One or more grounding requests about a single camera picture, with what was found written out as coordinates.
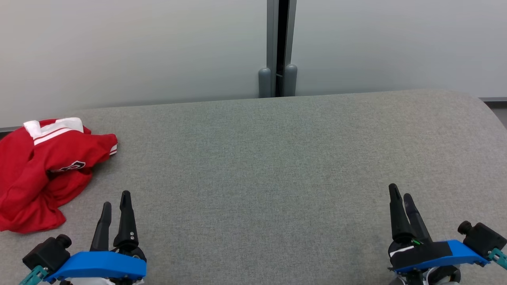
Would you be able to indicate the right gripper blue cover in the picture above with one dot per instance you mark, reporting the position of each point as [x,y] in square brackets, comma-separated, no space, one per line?
[427,255]

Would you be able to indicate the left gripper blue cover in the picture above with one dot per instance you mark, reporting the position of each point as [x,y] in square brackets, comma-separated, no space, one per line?
[103,266]

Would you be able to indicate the red shorts with white stripe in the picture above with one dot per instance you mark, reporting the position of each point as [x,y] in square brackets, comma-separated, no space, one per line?
[27,206]

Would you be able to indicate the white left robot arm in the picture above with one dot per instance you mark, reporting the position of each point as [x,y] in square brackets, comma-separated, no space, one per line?
[87,282]

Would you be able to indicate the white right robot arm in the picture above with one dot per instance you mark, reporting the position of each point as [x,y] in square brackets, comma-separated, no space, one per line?
[443,277]

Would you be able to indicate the grey baseboard strip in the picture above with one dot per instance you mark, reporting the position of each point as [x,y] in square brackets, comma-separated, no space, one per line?
[493,99]

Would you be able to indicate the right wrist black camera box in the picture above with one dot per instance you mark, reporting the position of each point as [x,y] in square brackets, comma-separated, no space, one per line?
[483,237]

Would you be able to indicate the grey rounded post foot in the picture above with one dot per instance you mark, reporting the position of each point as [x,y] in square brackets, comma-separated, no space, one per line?
[264,83]
[290,81]

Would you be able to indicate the grey partition post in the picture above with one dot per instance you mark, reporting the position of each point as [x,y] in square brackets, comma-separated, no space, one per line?
[271,35]

